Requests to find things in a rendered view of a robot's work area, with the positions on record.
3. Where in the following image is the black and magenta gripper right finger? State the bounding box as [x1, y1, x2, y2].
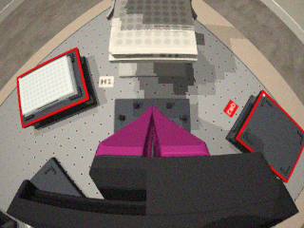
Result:
[152, 106, 210, 157]

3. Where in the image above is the grey perforated base plate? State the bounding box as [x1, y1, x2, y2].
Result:
[0, 6, 277, 228]

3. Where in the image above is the cream multiwell plate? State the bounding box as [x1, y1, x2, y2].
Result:
[109, 0, 198, 64]

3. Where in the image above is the grey plate hotel rack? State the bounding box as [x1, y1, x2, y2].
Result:
[106, 0, 198, 78]

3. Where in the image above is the white multi-well plate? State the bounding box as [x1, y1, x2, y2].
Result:
[19, 55, 78, 117]

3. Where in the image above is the dark grey rectangular nest plate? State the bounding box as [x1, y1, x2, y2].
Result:
[29, 157, 85, 197]

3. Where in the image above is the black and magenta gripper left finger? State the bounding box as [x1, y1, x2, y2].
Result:
[94, 106, 152, 158]

